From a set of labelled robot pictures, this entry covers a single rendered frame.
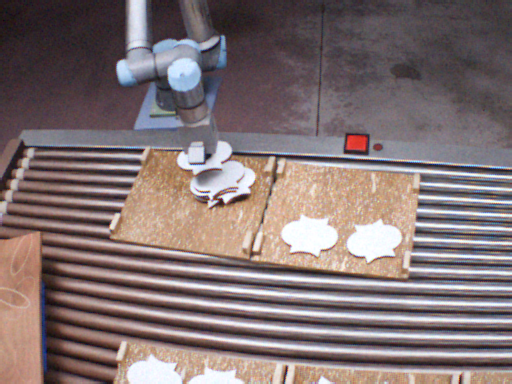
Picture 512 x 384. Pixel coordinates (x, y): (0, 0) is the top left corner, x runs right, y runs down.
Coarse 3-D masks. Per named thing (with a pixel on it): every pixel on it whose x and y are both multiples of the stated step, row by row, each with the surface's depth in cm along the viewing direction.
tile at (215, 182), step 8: (224, 168) 177; (232, 168) 176; (240, 168) 176; (200, 176) 176; (208, 176) 175; (216, 176) 175; (224, 176) 175; (232, 176) 174; (240, 176) 174; (192, 184) 174; (200, 184) 174; (208, 184) 174; (216, 184) 173; (224, 184) 173; (232, 184) 172; (200, 192) 173; (208, 192) 173; (216, 192) 171
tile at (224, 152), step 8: (224, 144) 170; (216, 152) 168; (224, 152) 168; (232, 152) 169; (184, 160) 168; (208, 160) 167; (216, 160) 166; (224, 160) 166; (184, 168) 166; (192, 168) 166; (200, 168) 165; (208, 168) 165; (216, 168) 165
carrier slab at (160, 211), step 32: (160, 160) 191; (256, 160) 185; (160, 192) 182; (256, 192) 177; (128, 224) 176; (160, 224) 174; (192, 224) 173; (224, 224) 171; (256, 224) 170; (224, 256) 165
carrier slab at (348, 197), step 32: (288, 192) 176; (320, 192) 174; (352, 192) 173; (384, 192) 171; (352, 224) 166; (384, 224) 164; (256, 256) 163; (288, 256) 162; (320, 256) 160; (352, 256) 159
